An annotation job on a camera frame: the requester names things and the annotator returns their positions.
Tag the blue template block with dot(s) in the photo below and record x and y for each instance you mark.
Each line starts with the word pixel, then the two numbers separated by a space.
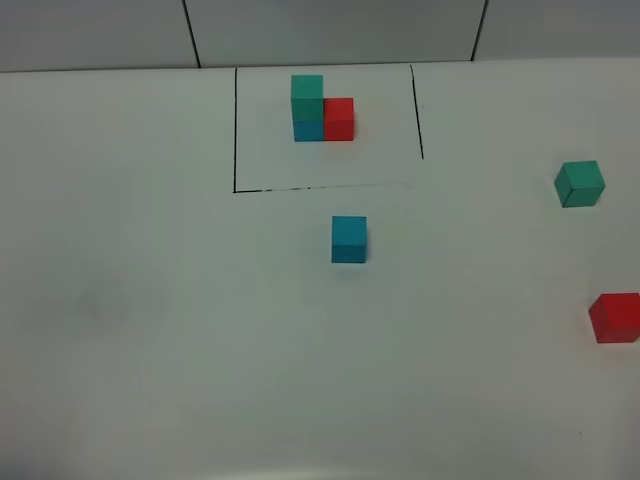
pixel 308 131

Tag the green template block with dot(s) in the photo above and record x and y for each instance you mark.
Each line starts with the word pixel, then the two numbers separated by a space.
pixel 307 98

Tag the red template block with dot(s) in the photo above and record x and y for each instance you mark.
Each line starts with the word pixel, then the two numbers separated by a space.
pixel 339 119

